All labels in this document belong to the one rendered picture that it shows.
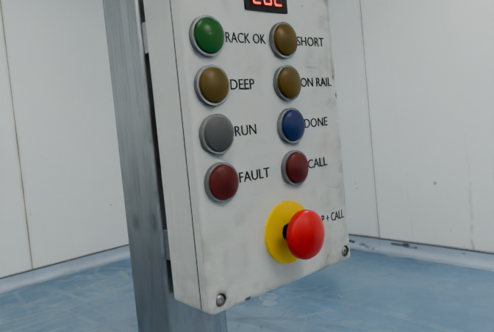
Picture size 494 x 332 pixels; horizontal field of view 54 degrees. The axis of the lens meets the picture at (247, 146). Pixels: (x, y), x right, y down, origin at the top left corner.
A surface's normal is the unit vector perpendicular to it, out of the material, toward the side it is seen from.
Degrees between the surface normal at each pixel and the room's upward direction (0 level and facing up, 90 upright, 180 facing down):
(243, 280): 90
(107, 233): 90
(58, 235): 90
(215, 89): 92
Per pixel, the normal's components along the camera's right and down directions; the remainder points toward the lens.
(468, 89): -0.74, 0.11
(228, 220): 0.66, -0.02
